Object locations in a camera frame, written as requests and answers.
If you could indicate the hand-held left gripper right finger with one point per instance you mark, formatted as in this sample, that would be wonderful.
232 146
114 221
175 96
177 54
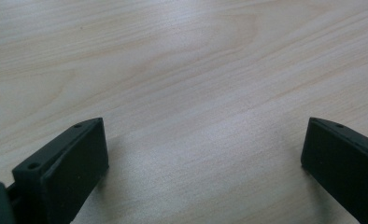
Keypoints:
344 161

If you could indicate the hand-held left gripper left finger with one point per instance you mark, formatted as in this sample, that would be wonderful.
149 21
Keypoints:
67 169

